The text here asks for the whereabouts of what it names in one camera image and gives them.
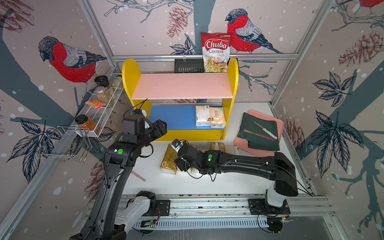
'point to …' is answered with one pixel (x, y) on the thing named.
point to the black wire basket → (192, 65)
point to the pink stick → (138, 176)
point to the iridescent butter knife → (260, 135)
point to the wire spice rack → (73, 141)
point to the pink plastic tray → (243, 145)
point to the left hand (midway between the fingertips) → (163, 123)
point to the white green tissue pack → (202, 115)
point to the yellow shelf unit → (194, 106)
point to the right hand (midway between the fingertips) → (179, 156)
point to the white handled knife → (271, 134)
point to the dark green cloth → (254, 141)
